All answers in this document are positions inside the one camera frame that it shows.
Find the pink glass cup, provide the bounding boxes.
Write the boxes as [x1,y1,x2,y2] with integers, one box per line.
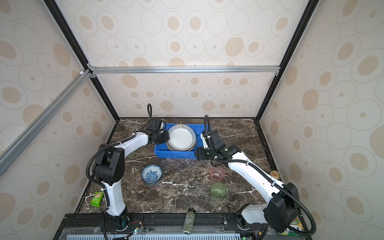
[210,167,226,183]

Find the black striped rim plate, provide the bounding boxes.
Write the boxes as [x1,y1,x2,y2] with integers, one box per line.
[167,124,197,152]

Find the blue floral ceramic bowl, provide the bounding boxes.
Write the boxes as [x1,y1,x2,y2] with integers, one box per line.
[141,165,164,186]

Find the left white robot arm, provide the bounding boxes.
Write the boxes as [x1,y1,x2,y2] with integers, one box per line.
[86,118,170,218]

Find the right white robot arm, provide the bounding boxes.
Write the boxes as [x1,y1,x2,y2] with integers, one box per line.
[195,130,317,236]

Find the green glass cup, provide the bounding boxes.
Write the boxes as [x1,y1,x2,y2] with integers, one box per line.
[210,182,228,200]

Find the small round tin can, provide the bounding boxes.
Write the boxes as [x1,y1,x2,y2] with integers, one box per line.
[269,171,281,180]

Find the herb spice jar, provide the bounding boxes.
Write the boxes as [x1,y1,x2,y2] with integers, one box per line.
[183,208,196,235]

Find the small green snack packet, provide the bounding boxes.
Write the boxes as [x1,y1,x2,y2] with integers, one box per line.
[90,192,104,208]

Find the green Fox's candy bag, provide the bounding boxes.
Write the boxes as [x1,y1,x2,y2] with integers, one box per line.
[289,217,304,236]

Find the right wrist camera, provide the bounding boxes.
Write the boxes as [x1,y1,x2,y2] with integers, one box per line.
[201,132,210,149]

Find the back aluminium rail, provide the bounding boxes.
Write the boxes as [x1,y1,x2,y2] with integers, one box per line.
[90,65,281,75]

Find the aluminium rail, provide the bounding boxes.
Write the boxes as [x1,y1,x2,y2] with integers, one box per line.
[1,70,91,175]
[90,65,281,75]

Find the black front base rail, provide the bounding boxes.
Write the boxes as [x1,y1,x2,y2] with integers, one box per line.
[53,212,313,240]

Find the left aluminium rail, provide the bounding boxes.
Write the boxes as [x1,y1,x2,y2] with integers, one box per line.
[1,70,91,175]

